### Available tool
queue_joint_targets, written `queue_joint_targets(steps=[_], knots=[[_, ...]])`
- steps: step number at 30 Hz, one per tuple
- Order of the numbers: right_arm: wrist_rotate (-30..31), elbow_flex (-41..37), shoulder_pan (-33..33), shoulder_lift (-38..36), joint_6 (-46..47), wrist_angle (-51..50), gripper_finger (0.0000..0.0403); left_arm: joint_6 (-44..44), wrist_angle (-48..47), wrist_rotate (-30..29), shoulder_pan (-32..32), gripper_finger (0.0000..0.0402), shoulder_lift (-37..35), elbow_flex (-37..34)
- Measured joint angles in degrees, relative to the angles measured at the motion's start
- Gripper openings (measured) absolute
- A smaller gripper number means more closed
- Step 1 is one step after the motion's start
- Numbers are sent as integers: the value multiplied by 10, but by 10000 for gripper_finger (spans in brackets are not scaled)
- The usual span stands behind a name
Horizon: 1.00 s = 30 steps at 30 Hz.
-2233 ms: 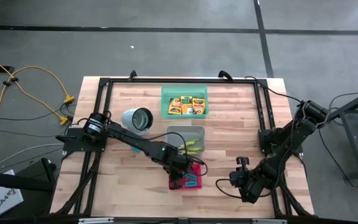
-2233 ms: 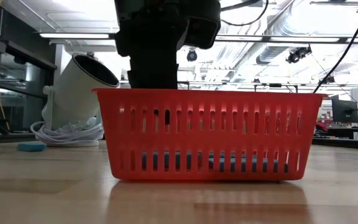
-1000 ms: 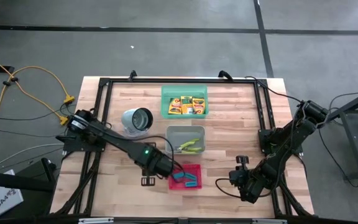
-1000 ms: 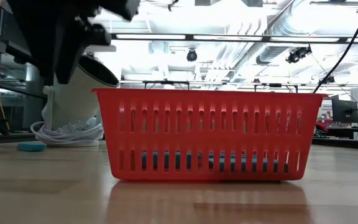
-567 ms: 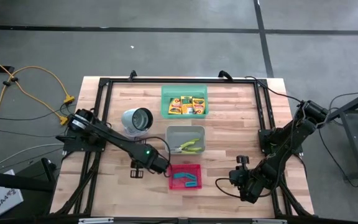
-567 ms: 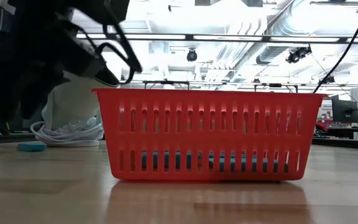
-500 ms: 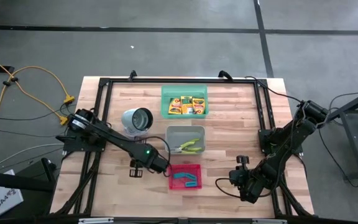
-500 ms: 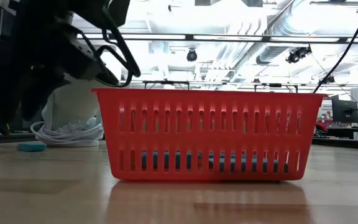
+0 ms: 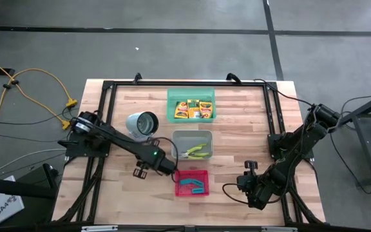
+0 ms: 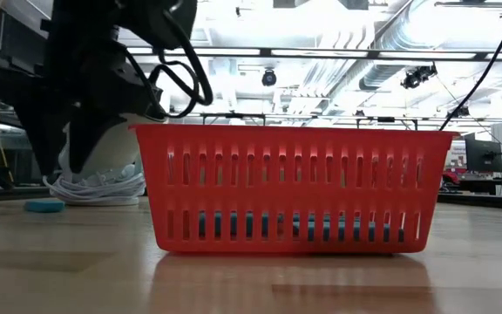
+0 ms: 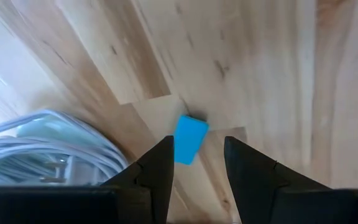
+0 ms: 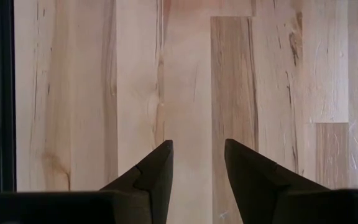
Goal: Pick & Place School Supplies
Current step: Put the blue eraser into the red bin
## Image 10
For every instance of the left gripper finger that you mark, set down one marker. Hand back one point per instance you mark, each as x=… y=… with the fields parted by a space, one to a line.
x=87 y=135
x=46 y=131

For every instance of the white cylindrical lamp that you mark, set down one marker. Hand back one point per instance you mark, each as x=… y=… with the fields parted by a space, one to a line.
x=120 y=148

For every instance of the red slotted plastic basket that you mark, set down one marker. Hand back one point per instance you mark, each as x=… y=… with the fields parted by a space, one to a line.
x=294 y=196

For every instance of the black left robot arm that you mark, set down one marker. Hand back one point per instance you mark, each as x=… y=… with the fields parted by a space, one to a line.
x=81 y=22

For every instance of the black hanging ceiling fixture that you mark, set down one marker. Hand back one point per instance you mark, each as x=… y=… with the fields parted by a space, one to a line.
x=233 y=115
x=386 y=118

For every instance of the black ceiling spotlight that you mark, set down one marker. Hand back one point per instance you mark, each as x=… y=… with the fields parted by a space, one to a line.
x=269 y=77

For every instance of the long ceiling light strip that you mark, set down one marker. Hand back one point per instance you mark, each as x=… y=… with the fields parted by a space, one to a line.
x=277 y=52

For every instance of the black track light cluster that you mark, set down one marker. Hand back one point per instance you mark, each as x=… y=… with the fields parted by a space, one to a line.
x=416 y=77

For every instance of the red background object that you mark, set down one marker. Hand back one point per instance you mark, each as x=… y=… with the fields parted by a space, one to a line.
x=451 y=176

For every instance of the black computer monitor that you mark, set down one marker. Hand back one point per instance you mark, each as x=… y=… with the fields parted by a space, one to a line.
x=484 y=154

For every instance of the dark background desk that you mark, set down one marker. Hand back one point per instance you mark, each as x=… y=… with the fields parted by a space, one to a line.
x=486 y=185

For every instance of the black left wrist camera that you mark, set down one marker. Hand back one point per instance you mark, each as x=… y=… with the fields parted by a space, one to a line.
x=159 y=22

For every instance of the silver ceiling air duct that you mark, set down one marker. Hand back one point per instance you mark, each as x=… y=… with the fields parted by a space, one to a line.
x=377 y=76

